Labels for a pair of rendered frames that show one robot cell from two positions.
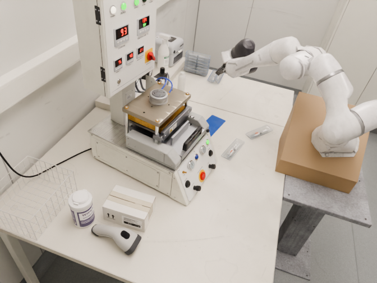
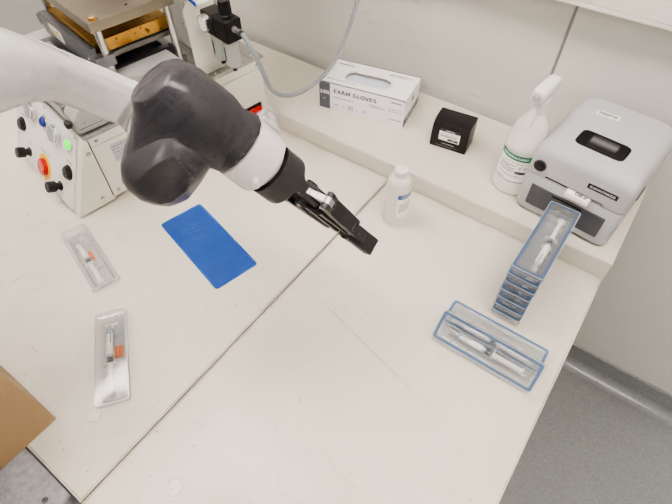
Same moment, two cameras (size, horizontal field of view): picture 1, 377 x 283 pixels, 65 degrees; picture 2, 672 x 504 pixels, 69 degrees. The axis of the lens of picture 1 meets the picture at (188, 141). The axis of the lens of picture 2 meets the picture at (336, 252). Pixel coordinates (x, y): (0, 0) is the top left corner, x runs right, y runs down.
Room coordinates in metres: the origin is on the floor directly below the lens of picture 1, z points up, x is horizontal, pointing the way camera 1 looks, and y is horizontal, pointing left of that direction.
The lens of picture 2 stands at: (1.92, -0.62, 1.54)
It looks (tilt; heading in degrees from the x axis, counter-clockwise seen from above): 51 degrees down; 113
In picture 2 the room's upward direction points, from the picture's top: straight up
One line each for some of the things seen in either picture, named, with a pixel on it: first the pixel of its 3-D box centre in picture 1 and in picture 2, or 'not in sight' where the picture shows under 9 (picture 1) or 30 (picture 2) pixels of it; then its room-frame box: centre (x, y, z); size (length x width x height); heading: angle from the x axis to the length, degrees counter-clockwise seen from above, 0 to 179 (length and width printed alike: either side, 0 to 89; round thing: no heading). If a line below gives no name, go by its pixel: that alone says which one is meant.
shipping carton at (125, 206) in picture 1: (129, 208); not in sight; (0.72, 0.20, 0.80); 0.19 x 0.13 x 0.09; 77
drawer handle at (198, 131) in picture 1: (192, 137); not in sight; (1.00, -0.02, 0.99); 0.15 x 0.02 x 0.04; 157
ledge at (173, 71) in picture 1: (147, 79); (450, 151); (1.82, 0.35, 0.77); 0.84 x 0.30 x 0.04; 167
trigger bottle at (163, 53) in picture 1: (164, 51); (527, 138); (1.97, 0.26, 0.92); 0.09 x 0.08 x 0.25; 71
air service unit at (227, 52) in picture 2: (160, 83); (219, 33); (1.32, 0.19, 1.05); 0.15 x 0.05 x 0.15; 157
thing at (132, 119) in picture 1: (159, 108); (107, 9); (1.07, 0.15, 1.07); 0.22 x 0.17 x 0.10; 157
